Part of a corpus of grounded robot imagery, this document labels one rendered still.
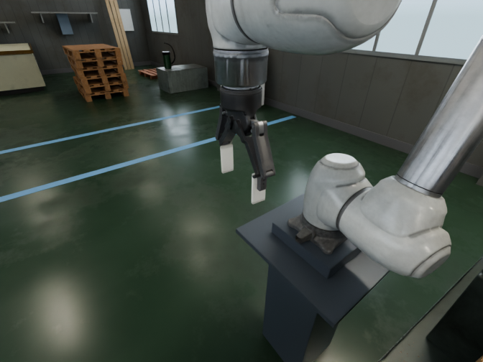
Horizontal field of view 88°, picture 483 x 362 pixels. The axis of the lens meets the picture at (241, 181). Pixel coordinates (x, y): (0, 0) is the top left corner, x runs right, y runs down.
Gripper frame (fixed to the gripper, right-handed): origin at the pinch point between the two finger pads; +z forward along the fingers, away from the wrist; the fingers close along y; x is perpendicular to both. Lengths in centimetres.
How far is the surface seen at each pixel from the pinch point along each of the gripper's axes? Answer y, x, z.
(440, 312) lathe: -33, -62, 57
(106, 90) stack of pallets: 559, 0, 95
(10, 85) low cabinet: 705, 178, 92
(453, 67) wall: 90, -298, 14
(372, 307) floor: -8, -83, 112
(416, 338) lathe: -34, -46, 57
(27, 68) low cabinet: 710, 136, 63
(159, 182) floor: 188, -9, 112
